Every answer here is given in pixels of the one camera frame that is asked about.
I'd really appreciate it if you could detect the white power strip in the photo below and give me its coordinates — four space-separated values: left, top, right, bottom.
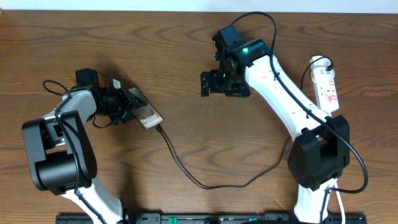
311 67 339 114

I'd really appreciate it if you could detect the white power strip cord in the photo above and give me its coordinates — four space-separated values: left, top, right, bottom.
325 186 346 224

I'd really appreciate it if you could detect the white USB charger plug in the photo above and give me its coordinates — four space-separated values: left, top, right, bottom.
310 55 335 80

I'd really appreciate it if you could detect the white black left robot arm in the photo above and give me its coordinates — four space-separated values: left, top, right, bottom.
22 84 145 223

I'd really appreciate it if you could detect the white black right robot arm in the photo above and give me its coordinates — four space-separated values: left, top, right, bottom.
201 25 350 223

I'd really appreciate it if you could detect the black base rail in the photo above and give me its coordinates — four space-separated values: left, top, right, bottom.
55 212 368 224

